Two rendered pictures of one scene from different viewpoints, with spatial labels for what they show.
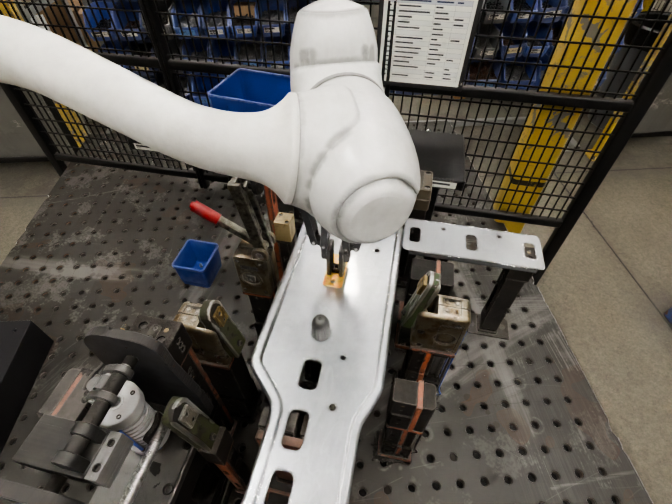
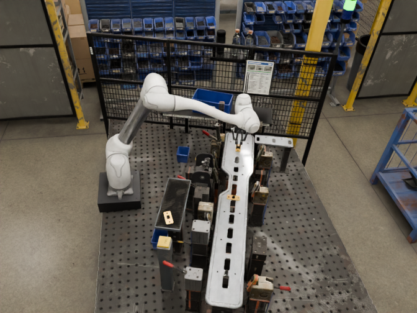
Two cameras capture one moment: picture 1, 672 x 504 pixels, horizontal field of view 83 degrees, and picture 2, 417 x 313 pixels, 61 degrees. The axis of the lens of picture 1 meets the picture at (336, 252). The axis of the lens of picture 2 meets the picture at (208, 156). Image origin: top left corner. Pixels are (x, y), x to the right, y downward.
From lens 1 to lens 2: 1.90 m
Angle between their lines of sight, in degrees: 7
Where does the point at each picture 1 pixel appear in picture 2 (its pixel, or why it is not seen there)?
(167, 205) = (159, 135)
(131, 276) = (157, 160)
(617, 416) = (344, 219)
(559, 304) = (323, 179)
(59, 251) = not seen: hidden behind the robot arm
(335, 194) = (249, 125)
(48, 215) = not seen: hidden behind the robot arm
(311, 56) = (241, 104)
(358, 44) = (248, 102)
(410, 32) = (253, 80)
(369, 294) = (247, 153)
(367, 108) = (252, 113)
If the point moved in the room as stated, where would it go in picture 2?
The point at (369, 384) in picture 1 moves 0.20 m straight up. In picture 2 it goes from (250, 170) to (253, 148)
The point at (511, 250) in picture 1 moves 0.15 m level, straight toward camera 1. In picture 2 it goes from (284, 142) to (277, 153)
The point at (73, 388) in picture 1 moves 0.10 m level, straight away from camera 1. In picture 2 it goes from (190, 168) to (176, 163)
